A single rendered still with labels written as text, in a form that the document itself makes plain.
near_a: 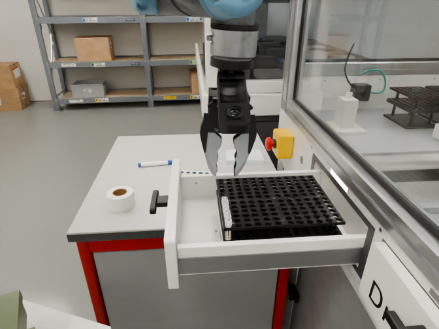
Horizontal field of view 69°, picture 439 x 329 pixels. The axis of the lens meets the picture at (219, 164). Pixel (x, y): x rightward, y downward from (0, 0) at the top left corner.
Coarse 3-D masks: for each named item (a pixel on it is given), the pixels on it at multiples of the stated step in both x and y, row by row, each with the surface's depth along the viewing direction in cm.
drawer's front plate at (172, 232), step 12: (180, 168) 76; (180, 180) 73; (180, 192) 71; (168, 204) 58; (180, 204) 70; (168, 216) 55; (180, 216) 68; (168, 228) 52; (180, 228) 66; (168, 240) 50; (168, 252) 50; (168, 264) 51; (168, 276) 53
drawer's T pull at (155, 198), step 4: (156, 192) 65; (152, 196) 63; (156, 196) 63; (160, 196) 63; (164, 196) 63; (168, 196) 63; (152, 200) 62; (156, 200) 62; (160, 200) 62; (164, 200) 62; (152, 204) 61; (156, 204) 61; (160, 204) 62; (164, 204) 62; (152, 208) 60; (156, 208) 61; (152, 212) 59
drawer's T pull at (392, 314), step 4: (388, 312) 40; (392, 312) 40; (388, 316) 40; (392, 316) 39; (396, 316) 39; (388, 320) 40; (392, 320) 39; (396, 320) 39; (400, 320) 39; (392, 324) 39; (396, 324) 38; (400, 324) 38; (392, 328) 39; (396, 328) 38; (400, 328) 38; (404, 328) 38; (408, 328) 38; (412, 328) 38; (416, 328) 38; (420, 328) 38; (424, 328) 38
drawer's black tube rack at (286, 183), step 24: (216, 192) 72; (240, 192) 67; (264, 192) 67; (288, 192) 67; (312, 192) 67; (240, 216) 59; (264, 216) 59; (288, 216) 60; (312, 216) 59; (336, 216) 60
